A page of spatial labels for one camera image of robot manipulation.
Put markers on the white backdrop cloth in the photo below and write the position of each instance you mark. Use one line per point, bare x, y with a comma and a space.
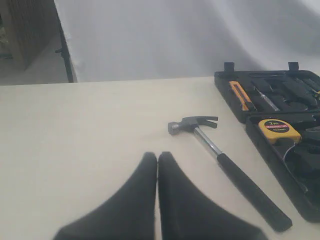
120, 40

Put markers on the clear tester screwdriver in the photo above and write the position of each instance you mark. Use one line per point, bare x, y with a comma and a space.
267, 100

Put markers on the yellow tape measure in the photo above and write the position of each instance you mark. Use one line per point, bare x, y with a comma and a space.
275, 129

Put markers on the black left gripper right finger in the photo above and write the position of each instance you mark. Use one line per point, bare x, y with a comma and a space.
188, 214

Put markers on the black backdrop stand pole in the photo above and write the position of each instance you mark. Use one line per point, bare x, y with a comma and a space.
64, 53

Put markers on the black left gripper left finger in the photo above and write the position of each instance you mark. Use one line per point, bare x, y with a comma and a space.
129, 214

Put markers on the orange utility knife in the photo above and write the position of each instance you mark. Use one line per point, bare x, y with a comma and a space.
246, 103

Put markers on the black plastic tool case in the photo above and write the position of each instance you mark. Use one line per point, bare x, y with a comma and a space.
296, 93

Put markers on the claw hammer black grip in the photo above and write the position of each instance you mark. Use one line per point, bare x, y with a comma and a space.
270, 212

